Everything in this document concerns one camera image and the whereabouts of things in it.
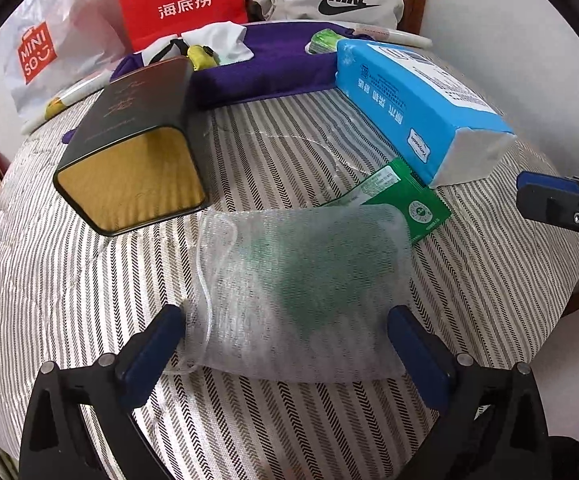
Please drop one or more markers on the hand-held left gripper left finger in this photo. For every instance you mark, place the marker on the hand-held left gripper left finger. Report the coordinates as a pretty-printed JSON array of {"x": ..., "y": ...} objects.
[{"x": 149, "y": 355}]

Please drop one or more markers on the dark green tin box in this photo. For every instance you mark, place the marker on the dark green tin box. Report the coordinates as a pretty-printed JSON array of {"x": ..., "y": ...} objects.
[{"x": 129, "y": 125}]

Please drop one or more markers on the white plastic shopping bag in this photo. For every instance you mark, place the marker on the white plastic shopping bag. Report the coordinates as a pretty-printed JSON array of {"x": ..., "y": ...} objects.
[{"x": 69, "y": 35}]

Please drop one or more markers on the red paper bag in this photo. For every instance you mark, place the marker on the red paper bag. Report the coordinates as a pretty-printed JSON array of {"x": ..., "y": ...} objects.
[{"x": 184, "y": 5}]

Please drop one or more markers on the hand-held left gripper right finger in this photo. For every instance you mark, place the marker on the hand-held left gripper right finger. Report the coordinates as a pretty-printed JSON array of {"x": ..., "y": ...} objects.
[{"x": 419, "y": 360}]

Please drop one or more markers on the blue tissue pack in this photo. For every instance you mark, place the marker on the blue tissue pack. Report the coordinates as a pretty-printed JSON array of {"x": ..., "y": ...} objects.
[{"x": 409, "y": 105}]

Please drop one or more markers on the striped grey mattress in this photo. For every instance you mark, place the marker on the striped grey mattress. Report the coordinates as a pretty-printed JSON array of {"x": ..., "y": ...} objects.
[{"x": 69, "y": 285}]

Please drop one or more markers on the green patterned tissue pack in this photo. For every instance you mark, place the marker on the green patterned tissue pack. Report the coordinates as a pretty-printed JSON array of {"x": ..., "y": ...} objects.
[{"x": 324, "y": 41}]

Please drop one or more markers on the green sachet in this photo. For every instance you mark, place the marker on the green sachet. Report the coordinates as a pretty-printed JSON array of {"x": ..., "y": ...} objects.
[{"x": 419, "y": 210}]

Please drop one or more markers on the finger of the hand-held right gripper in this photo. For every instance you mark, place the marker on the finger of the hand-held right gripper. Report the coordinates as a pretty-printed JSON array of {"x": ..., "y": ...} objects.
[
  {"x": 549, "y": 185},
  {"x": 559, "y": 210}
]

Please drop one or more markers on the purple plush storage tray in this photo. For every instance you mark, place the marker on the purple plush storage tray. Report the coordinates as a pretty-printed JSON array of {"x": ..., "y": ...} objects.
[{"x": 269, "y": 70}]

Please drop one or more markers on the white mesh bag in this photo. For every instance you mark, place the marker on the white mesh bag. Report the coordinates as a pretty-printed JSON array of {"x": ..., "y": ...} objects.
[{"x": 269, "y": 270}]

